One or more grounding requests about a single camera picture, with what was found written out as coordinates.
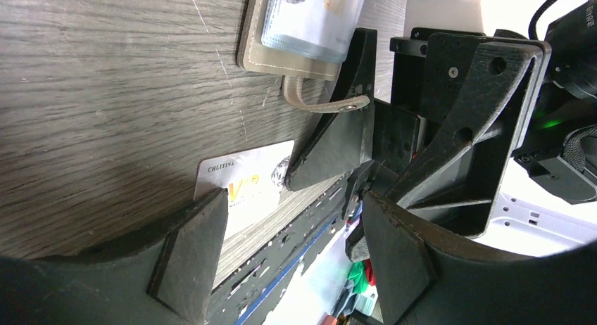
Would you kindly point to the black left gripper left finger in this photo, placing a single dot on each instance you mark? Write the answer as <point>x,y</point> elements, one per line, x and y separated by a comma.
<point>162,273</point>

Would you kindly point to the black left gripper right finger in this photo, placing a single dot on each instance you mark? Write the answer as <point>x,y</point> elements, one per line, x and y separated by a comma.
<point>427,274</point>

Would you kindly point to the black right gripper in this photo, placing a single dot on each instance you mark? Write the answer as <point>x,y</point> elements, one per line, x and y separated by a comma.
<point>461,103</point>

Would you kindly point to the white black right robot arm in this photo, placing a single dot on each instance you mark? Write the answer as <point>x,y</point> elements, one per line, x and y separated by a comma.
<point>559,148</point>

